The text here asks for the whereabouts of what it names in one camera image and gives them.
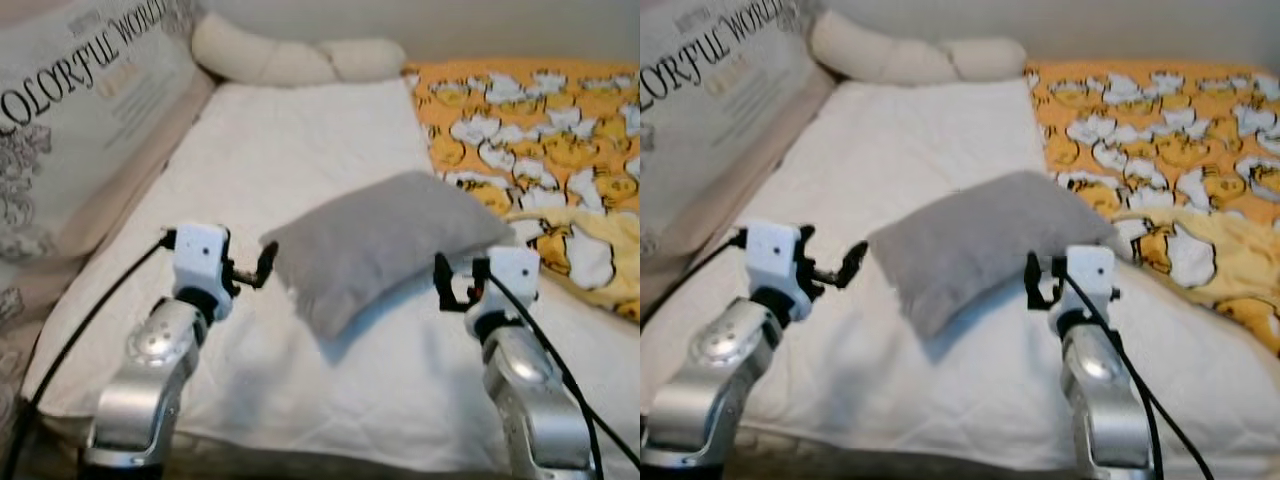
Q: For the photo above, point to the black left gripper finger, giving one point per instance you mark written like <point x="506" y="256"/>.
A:
<point x="850" y="281"/>
<point x="856" y="258"/>
<point x="262" y="279"/>
<point x="268" y="256"/>

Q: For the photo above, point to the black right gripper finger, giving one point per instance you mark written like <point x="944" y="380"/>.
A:
<point x="1036" y="298"/>
<point x="443" y="270"/>
<point x="1033" y="268"/>
<point x="450" y="300"/>

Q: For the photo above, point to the grey pillow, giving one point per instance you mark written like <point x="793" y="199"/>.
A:
<point x="990" y="240"/>
<point x="380" y="240"/>

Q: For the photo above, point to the yellow orange duck print blanket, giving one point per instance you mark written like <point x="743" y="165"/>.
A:
<point x="1160" y="130"/>
<point x="540" y="120"/>

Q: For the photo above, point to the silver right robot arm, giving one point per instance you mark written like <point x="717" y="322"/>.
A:
<point x="530" y="400"/>
<point x="1100" y="400"/>

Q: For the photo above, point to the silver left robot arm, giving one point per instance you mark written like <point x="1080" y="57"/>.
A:
<point x="145" y="390"/>
<point x="705" y="390"/>

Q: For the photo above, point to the white quilted mattress pad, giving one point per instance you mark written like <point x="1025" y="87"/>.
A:
<point x="300" y="130"/>
<point x="920" y="140"/>

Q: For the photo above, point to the grey quilted mattress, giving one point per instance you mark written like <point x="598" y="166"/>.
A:
<point x="900" y="471"/>
<point x="250" y="471"/>

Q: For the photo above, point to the beige bolster pillow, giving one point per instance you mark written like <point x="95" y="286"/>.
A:
<point x="890" y="55"/>
<point x="270" y="55"/>

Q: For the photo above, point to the grey printed headboard cushion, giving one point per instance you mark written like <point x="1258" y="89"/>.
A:
<point x="720" y="90"/>
<point x="80" y="110"/>

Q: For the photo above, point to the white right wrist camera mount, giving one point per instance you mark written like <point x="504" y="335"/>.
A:
<point x="1092" y="275"/>
<point x="518" y="275"/>

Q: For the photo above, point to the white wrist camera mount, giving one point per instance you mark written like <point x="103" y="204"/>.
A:
<point x="518" y="275"/>
<point x="200" y="255"/>
<point x="1092" y="275"/>
<point x="775" y="255"/>

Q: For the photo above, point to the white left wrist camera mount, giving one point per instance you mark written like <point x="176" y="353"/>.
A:
<point x="200" y="255"/>
<point x="775" y="255"/>

